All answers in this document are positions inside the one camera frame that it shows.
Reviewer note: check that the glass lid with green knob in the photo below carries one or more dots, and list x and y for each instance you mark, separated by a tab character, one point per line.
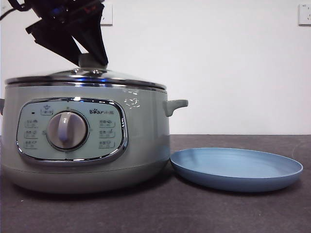
85	60

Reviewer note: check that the blue round plate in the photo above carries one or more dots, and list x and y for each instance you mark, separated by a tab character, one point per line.
233	179

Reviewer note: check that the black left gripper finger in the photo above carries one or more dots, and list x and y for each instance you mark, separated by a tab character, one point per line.
56	41
97	38

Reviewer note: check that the pale green electric steamer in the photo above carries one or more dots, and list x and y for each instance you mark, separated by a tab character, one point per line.
145	145

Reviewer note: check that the white wall socket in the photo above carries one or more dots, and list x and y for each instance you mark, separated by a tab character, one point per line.
109	14
305	14

